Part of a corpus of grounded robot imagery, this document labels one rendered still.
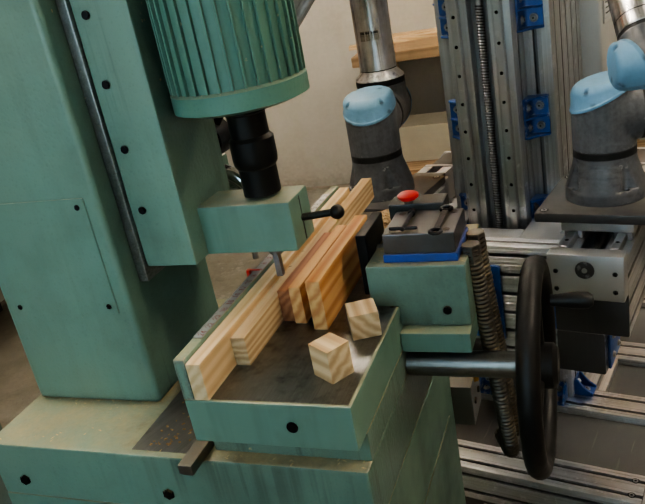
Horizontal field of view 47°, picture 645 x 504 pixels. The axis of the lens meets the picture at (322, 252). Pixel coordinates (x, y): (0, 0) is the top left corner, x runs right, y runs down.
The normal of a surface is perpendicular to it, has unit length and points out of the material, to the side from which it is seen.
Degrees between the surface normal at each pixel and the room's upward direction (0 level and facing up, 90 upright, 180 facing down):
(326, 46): 90
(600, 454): 0
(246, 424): 90
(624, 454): 0
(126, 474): 90
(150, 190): 90
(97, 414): 0
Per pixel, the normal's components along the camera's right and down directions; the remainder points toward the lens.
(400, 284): -0.32, 0.41
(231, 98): 0.00, 0.38
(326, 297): 0.93, -0.04
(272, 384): -0.18, -0.91
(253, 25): 0.49, 0.25
